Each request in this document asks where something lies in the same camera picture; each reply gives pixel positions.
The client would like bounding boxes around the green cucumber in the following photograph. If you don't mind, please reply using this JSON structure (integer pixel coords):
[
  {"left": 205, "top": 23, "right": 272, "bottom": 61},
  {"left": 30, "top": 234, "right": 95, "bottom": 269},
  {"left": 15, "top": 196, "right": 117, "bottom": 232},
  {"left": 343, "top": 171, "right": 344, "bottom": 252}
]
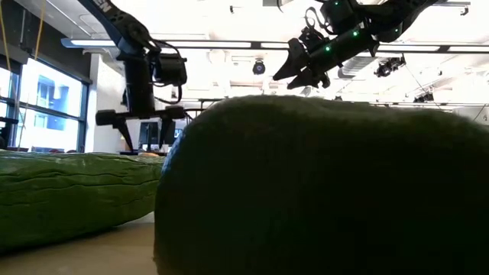
[{"left": 0, "top": 150, "right": 166, "bottom": 253}]

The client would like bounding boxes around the black ceiling spotlight cluster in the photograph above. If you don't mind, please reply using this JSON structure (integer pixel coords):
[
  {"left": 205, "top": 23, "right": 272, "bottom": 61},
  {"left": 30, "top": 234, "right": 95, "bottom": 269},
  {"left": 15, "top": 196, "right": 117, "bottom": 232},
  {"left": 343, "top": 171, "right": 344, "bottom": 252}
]
[
  {"left": 413, "top": 91, "right": 436, "bottom": 104},
  {"left": 374, "top": 56, "right": 406, "bottom": 79}
]

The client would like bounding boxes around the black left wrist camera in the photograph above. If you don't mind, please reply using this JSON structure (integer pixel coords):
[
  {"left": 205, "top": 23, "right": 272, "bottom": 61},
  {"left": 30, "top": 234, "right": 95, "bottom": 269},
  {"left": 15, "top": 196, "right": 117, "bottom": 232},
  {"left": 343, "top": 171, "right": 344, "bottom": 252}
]
[{"left": 154, "top": 53, "right": 188, "bottom": 87}]

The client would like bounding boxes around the black wire basket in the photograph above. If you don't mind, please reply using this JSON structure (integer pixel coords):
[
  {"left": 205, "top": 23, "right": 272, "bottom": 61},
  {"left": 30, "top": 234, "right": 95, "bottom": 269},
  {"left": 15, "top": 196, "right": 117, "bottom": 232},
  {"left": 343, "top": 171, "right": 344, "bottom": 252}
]
[{"left": 184, "top": 108, "right": 209, "bottom": 124}]

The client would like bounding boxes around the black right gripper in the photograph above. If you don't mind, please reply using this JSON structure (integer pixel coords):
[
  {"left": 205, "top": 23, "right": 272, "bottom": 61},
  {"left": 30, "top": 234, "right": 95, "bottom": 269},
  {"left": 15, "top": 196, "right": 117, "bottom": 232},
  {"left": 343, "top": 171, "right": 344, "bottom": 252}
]
[{"left": 272, "top": 26, "right": 381, "bottom": 91}]

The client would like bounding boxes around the large office window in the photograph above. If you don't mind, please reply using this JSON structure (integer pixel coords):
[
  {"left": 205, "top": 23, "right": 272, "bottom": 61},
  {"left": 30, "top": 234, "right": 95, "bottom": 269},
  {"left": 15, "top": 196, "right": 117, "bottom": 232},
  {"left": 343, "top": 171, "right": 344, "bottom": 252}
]
[{"left": 0, "top": 57, "right": 92, "bottom": 154}]

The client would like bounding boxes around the black computer monitor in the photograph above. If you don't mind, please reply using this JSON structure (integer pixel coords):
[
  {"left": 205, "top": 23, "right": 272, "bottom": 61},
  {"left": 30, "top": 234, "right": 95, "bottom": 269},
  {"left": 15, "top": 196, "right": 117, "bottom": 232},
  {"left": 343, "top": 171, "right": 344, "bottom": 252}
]
[{"left": 138, "top": 121, "right": 177, "bottom": 152}]

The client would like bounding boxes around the black ceiling dome camera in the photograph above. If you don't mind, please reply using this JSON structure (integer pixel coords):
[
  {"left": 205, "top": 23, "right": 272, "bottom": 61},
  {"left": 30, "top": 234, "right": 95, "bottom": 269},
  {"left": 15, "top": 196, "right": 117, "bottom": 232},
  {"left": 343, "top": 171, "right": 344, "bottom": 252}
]
[{"left": 251, "top": 59, "right": 267, "bottom": 76}]

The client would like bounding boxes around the yellow hanging strap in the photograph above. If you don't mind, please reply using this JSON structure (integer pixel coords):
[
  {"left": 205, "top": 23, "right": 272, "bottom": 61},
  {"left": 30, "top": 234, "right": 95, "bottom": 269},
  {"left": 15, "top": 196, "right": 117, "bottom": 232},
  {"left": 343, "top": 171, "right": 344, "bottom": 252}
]
[
  {"left": 0, "top": 0, "right": 11, "bottom": 73},
  {"left": 33, "top": 0, "right": 47, "bottom": 59}
]

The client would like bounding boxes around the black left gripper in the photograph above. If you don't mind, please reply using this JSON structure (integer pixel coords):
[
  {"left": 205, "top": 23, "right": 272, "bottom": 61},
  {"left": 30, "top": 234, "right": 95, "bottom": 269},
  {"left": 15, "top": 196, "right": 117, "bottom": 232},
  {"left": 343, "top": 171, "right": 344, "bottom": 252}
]
[{"left": 95, "top": 52, "right": 187, "bottom": 153}]

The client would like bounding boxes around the dark green avocado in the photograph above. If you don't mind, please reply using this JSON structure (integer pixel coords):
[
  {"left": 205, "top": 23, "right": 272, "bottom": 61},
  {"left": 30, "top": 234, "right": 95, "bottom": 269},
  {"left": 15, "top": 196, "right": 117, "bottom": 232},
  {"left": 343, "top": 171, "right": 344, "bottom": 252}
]
[{"left": 154, "top": 94, "right": 489, "bottom": 275}]

